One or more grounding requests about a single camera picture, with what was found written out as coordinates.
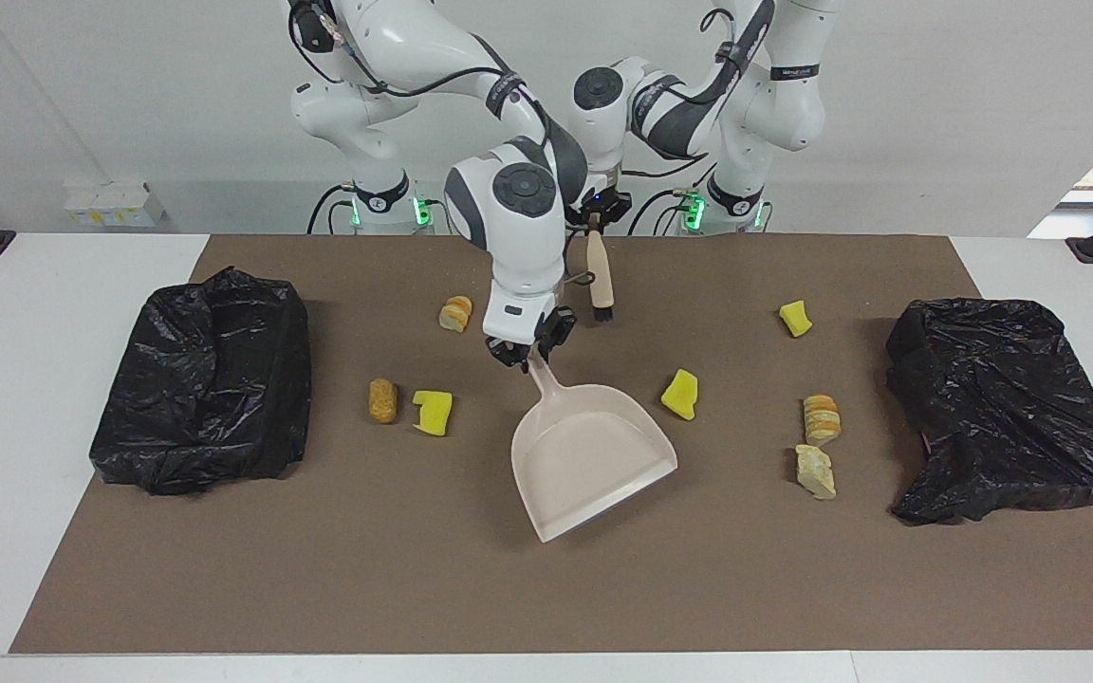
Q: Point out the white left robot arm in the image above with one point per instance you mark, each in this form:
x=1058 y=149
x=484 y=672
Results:
x=784 y=104

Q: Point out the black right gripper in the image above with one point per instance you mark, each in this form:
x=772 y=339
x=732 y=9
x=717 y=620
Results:
x=551 y=327

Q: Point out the pale bread piece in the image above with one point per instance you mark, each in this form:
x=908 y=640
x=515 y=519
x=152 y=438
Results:
x=815 y=471

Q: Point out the beige plastic dustpan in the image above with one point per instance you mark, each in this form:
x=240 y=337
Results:
x=584 y=465

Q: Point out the brown bread roll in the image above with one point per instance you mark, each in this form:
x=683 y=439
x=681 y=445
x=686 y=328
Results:
x=382 y=401

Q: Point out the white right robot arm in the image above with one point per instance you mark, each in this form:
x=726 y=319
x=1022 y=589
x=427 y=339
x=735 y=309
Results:
x=518 y=247

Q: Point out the beige hand brush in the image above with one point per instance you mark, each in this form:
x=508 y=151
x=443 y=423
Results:
x=599 y=275

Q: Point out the black trash bag bin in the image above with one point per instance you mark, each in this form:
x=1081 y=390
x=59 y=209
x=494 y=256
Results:
x=205 y=398
x=1002 y=427

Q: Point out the brown table mat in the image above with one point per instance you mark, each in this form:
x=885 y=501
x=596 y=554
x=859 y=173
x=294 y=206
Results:
x=414 y=569

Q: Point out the small orange croissant piece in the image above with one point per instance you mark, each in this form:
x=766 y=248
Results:
x=455 y=314

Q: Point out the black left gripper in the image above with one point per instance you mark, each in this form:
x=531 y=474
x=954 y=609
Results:
x=608 y=204

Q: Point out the white box on floor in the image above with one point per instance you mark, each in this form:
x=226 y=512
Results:
x=115 y=204

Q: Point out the notched yellow sponge piece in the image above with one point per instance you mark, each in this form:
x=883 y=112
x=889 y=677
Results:
x=434 y=413

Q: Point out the striped orange croissant piece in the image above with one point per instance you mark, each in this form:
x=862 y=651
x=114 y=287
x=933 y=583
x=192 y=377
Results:
x=822 y=418

